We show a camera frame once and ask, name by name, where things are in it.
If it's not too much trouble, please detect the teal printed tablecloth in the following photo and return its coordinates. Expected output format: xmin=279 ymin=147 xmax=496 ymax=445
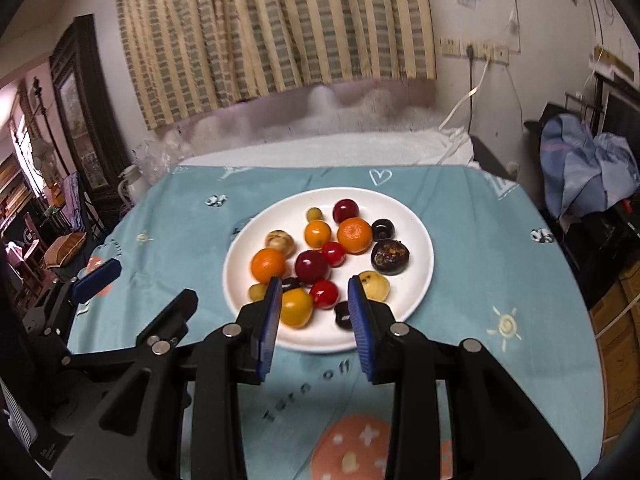
xmin=65 ymin=162 xmax=607 ymax=480

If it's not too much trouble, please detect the striped yellow grey curtain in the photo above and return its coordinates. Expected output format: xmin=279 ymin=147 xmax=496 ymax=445
xmin=114 ymin=0 xmax=437 ymax=131

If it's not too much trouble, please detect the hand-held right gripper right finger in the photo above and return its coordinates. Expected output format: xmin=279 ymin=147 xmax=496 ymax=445
xmin=347 ymin=275 xmax=583 ymax=480

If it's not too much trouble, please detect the white towel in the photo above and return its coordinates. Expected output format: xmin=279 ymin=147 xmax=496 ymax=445
xmin=180 ymin=127 xmax=476 ymax=168

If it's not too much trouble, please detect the black hat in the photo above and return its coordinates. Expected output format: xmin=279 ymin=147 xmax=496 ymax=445
xmin=524 ymin=102 xmax=566 ymax=135

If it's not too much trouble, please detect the black monitor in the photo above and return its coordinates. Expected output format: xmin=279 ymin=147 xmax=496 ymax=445
xmin=595 ymin=72 xmax=640 ymax=146

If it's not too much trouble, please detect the person's left forearm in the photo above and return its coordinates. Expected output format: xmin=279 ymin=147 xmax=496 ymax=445
xmin=0 ymin=380 xmax=39 ymax=451

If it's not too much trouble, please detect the blue clothes pile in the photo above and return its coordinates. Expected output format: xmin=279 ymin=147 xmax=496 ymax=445
xmin=540 ymin=112 xmax=640 ymax=218

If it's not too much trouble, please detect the standing fan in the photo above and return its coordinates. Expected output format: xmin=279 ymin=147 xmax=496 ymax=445
xmin=27 ymin=135 xmax=58 ymax=196

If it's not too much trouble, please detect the chair with cushion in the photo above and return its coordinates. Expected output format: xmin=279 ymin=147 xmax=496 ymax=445
xmin=22 ymin=212 xmax=88 ymax=273

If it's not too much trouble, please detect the white oval plate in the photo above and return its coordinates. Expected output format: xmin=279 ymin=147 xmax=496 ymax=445
xmin=222 ymin=187 xmax=435 ymax=354

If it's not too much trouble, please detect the dark brown water chestnut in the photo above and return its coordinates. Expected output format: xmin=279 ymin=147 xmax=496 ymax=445
xmin=370 ymin=239 xmax=412 ymax=276

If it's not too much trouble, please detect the red plum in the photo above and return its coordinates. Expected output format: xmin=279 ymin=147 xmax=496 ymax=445
xmin=295 ymin=249 xmax=331 ymax=283

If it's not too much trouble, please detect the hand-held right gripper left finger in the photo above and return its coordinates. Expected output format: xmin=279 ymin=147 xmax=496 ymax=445
xmin=50 ymin=276 xmax=284 ymax=480

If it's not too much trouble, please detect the orange cherry tomato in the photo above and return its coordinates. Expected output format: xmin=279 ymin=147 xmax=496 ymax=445
xmin=304 ymin=220 xmax=332 ymax=249
xmin=280 ymin=288 xmax=314 ymax=329

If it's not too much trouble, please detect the white cable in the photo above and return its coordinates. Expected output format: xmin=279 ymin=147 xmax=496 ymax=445
xmin=440 ymin=60 xmax=493 ymax=131

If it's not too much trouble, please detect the white wall power strip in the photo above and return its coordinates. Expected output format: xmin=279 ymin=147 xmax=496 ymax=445
xmin=462 ymin=42 xmax=511 ymax=64

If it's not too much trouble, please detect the dark wooden framed picture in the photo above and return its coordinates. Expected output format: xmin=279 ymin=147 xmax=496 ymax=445
xmin=50 ymin=14 xmax=131 ymax=211

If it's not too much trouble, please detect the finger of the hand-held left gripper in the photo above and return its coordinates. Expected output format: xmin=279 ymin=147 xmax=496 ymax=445
xmin=70 ymin=288 xmax=200 ymax=368
xmin=27 ymin=258 xmax=123 ymax=342

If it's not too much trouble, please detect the dark red cherry tomato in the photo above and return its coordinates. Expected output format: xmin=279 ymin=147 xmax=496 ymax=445
xmin=333 ymin=199 xmax=360 ymax=225

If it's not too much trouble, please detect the yellow loquat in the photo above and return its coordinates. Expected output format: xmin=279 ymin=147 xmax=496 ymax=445
xmin=358 ymin=270 xmax=390 ymax=303

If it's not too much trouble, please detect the clear plastic bag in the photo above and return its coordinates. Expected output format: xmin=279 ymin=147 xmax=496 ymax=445
xmin=132 ymin=137 xmax=181 ymax=173

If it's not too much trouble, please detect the beige longan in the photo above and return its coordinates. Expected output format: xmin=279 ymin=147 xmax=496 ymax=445
xmin=264 ymin=230 xmax=295 ymax=256

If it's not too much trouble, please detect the white jug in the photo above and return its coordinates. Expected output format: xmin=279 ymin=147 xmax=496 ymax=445
xmin=117 ymin=165 xmax=148 ymax=206

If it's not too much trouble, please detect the mandarin orange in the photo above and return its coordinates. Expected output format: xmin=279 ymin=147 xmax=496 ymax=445
xmin=250 ymin=248 xmax=287 ymax=284
xmin=337 ymin=218 xmax=374 ymax=255

